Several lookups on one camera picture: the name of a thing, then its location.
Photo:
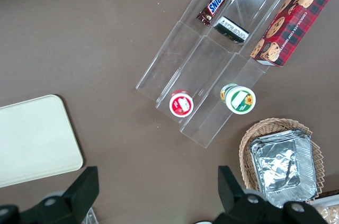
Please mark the clear acrylic stepped display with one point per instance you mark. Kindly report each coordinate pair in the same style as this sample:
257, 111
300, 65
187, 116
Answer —
172, 57

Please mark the white rectangular snack bin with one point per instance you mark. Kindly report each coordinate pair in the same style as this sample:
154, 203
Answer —
325, 200

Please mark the clear bag of crackers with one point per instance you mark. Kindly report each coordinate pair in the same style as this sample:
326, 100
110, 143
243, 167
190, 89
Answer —
331, 214

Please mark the red lid yogurt cup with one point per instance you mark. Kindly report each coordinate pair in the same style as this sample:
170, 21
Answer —
181, 104

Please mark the cream plastic tray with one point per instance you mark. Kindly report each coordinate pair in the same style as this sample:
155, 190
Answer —
34, 139

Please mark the aluminium foil tray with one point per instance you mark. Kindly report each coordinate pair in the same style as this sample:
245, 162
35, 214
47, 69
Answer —
280, 168

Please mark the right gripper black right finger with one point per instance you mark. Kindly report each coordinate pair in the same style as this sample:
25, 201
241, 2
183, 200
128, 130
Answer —
235, 200

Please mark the small black box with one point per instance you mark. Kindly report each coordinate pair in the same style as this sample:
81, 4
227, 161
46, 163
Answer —
231, 32

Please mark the wicker basket holding foil trays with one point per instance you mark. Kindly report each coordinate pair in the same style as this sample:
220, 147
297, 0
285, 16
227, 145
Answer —
245, 155

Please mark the green lid yogurt cup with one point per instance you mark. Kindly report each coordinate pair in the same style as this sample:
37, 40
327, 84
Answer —
239, 99

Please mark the red tartan cookie box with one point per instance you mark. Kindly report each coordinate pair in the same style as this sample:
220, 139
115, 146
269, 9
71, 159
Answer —
291, 30

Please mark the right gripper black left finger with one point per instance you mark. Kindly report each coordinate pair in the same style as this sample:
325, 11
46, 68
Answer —
76, 197

